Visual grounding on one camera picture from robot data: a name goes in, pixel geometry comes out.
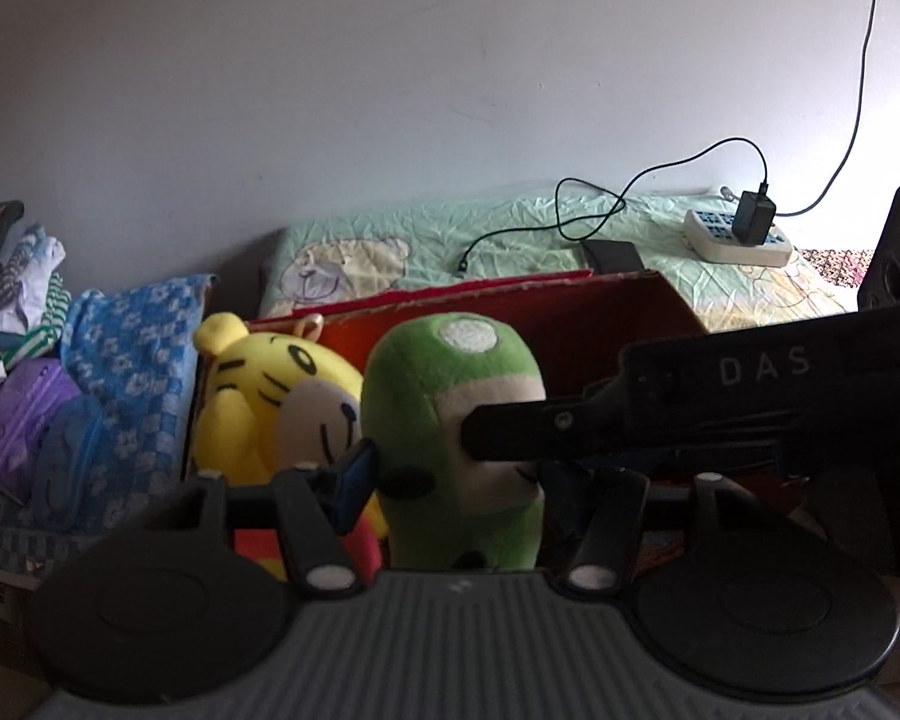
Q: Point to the yellow tiger plush toy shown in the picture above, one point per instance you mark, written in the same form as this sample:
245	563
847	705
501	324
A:
247	405

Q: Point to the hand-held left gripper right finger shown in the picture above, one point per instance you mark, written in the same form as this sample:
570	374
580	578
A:
607	514

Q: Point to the red cardboard box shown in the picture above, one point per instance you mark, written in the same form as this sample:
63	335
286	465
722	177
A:
585	330

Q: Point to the dark patterned blanket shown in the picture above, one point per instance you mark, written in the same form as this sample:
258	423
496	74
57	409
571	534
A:
832	266

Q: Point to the green plush toy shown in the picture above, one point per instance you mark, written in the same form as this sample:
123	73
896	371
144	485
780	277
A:
420	405

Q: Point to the blue plastic bag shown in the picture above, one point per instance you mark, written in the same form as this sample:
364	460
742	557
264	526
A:
67	457

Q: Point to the black charger adapter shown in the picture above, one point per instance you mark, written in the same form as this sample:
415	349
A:
754	217

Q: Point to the purple packet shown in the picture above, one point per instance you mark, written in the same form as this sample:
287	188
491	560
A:
22	412

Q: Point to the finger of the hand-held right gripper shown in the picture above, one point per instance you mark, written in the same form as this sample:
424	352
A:
510	431

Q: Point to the striped white green clothes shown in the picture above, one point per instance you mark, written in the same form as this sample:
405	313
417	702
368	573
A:
34	300

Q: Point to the blue floral cloth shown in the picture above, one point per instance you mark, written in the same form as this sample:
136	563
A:
135	360

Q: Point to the black smartphone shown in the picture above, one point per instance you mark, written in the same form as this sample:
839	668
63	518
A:
611	256

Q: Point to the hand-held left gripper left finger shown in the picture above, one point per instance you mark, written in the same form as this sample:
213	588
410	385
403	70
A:
356	481

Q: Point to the white power strip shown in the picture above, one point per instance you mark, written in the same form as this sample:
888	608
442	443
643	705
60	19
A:
709	236

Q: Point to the green cartoon bedsheet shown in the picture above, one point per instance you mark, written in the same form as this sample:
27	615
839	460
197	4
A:
435	240

